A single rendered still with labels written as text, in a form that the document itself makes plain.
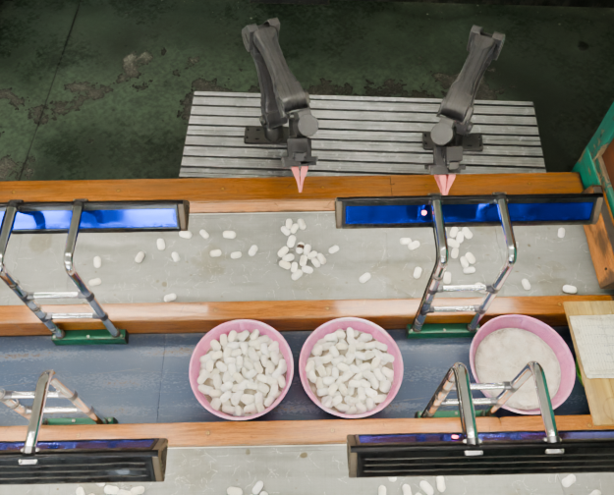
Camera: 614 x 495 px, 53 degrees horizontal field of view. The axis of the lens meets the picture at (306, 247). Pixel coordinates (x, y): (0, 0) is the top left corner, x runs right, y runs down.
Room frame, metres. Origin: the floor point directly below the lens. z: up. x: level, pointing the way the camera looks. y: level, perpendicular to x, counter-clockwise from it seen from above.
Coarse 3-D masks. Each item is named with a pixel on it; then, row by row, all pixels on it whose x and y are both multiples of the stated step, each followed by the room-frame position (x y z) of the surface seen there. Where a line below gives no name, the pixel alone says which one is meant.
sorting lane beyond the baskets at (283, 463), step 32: (192, 448) 0.33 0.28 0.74; (224, 448) 0.33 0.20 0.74; (256, 448) 0.33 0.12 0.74; (288, 448) 0.33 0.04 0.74; (320, 448) 0.33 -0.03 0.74; (192, 480) 0.25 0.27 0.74; (224, 480) 0.25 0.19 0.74; (256, 480) 0.25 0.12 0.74; (288, 480) 0.25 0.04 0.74; (320, 480) 0.25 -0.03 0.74; (352, 480) 0.25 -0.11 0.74; (384, 480) 0.25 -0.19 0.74; (416, 480) 0.25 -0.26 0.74; (448, 480) 0.25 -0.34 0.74; (480, 480) 0.25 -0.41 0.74; (512, 480) 0.25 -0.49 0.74; (544, 480) 0.25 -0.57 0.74; (576, 480) 0.25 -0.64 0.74; (608, 480) 0.25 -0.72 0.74
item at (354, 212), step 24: (600, 192) 0.83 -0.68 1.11; (336, 216) 0.78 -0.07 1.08; (360, 216) 0.78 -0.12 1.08; (384, 216) 0.78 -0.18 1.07; (408, 216) 0.78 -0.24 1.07; (456, 216) 0.78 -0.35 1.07; (480, 216) 0.78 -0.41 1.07; (528, 216) 0.79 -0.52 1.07; (552, 216) 0.79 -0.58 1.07; (576, 216) 0.79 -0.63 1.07
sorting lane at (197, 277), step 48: (48, 240) 0.92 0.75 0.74; (96, 240) 0.92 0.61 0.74; (144, 240) 0.92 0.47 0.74; (192, 240) 0.92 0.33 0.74; (240, 240) 0.92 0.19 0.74; (336, 240) 0.92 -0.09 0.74; (384, 240) 0.92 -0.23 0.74; (432, 240) 0.92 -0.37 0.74; (480, 240) 0.92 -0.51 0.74; (528, 240) 0.92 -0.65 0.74; (576, 240) 0.92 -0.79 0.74; (0, 288) 0.76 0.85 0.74; (48, 288) 0.76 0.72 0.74; (96, 288) 0.76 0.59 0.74; (144, 288) 0.76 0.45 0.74; (192, 288) 0.76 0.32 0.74; (240, 288) 0.76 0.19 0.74; (288, 288) 0.76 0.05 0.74; (336, 288) 0.76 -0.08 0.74; (384, 288) 0.76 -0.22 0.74
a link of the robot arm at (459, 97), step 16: (496, 32) 1.35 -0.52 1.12; (480, 48) 1.31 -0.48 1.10; (496, 48) 1.34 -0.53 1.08; (464, 64) 1.28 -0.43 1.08; (480, 64) 1.27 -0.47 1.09; (464, 80) 1.23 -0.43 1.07; (448, 96) 1.18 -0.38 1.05; (464, 96) 1.18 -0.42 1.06; (448, 112) 1.15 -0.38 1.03; (464, 112) 1.14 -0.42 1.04
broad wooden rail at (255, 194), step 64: (0, 192) 1.07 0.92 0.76; (64, 192) 1.07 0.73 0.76; (128, 192) 1.07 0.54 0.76; (192, 192) 1.07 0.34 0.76; (256, 192) 1.07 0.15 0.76; (320, 192) 1.07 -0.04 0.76; (384, 192) 1.07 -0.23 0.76; (448, 192) 1.07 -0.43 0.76; (512, 192) 1.07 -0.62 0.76; (576, 192) 1.07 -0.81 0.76
